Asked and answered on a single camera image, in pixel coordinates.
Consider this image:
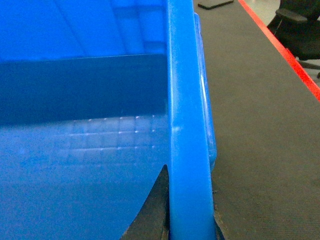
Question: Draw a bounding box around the black smartphone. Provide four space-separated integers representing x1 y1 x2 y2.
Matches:
197 0 234 10

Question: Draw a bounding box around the black office chair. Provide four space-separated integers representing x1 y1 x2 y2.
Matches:
267 0 320 70

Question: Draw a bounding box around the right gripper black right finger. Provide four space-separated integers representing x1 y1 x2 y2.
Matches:
214 212 225 240

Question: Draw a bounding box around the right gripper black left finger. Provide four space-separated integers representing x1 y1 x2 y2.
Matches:
121 165 170 240

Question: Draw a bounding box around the blue plastic crate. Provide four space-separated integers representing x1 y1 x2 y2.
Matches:
0 0 217 240

